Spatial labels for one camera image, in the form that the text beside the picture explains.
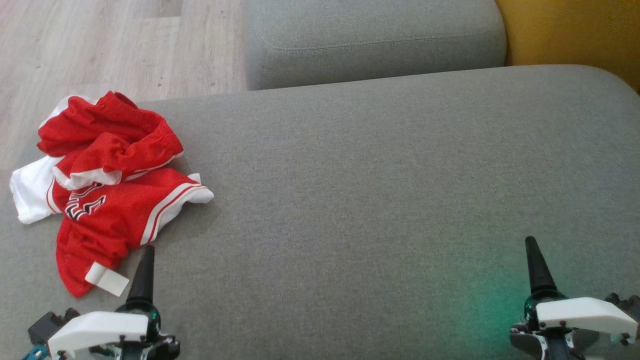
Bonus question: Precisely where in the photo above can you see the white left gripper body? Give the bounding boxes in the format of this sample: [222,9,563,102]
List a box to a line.
[47,300,181,360]

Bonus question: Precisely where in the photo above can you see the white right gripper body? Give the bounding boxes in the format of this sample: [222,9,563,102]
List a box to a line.
[510,294,640,360]

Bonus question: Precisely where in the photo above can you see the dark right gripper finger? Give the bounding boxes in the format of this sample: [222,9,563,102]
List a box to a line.
[525,236,558,297]

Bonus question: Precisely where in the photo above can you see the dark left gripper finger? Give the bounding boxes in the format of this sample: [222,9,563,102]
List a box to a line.
[126,245,156,305]

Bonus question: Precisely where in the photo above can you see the red basketball jersey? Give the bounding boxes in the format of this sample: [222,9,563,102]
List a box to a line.
[9,95,215,299]

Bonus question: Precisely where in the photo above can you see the red mesh shorts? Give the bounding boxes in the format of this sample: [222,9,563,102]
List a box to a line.
[37,91,185,191]

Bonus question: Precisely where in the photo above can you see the grey fabric sofa seat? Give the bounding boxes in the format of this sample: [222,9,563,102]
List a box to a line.
[0,64,640,360]

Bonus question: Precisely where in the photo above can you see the yellow upholstered panel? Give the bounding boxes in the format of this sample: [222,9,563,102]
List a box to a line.
[495,0,640,94]

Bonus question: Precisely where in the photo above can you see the grey sofa cushion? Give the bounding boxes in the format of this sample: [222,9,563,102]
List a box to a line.
[242,0,507,91]

